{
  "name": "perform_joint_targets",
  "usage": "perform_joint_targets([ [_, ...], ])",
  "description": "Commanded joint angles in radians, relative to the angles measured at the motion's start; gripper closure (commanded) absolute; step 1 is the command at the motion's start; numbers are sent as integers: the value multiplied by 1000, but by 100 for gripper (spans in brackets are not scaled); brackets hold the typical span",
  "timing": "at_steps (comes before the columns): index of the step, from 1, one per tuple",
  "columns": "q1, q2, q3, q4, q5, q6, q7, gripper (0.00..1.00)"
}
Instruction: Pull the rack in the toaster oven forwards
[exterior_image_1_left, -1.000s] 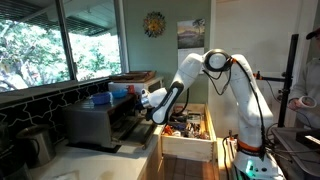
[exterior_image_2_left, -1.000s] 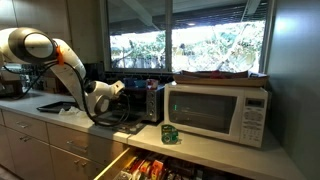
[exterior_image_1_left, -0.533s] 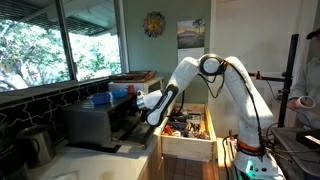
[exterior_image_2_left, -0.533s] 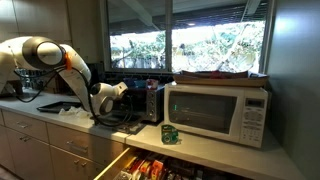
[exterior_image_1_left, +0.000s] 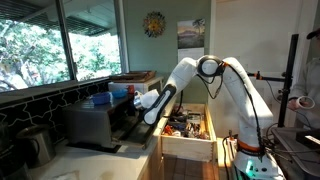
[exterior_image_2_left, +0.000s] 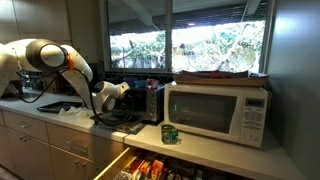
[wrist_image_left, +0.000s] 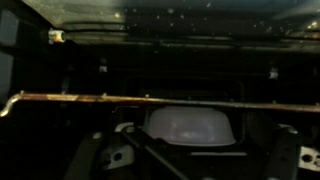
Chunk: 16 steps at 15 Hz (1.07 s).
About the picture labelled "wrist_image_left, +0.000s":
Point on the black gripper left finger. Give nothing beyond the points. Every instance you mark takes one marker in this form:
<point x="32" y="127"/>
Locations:
<point x="82" y="164"/>

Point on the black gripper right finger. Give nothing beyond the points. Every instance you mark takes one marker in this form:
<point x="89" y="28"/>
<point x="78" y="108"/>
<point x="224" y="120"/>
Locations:
<point x="284" y="158"/>

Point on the metal oven rack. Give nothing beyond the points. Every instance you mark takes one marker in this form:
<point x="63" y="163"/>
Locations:
<point x="142" y="101"/>

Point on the black toaster oven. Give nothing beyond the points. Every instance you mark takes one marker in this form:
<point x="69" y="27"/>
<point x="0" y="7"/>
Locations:
<point x="253" y="51"/>

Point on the white bowl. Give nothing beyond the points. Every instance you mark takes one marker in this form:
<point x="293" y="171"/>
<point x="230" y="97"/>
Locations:
<point x="190" y="126"/>

